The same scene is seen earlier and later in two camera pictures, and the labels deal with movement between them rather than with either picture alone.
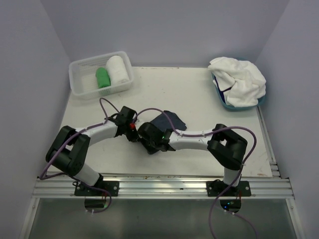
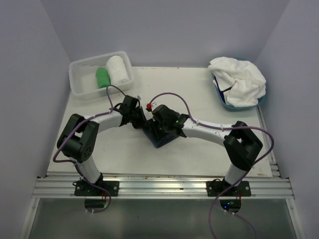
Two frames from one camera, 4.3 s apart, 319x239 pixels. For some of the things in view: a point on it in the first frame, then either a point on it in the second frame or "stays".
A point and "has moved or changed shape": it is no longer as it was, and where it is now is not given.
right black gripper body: (150, 145) to (163, 127)
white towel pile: (242, 83) stays
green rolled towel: (103, 77) stays
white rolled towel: (118, 73) stays
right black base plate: (217, 187) stays
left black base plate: (112, 186) stays
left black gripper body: (131, 133) to (137, 118)
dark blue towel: (163, 121) has moved or changed shape
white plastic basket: (82, 80) stays
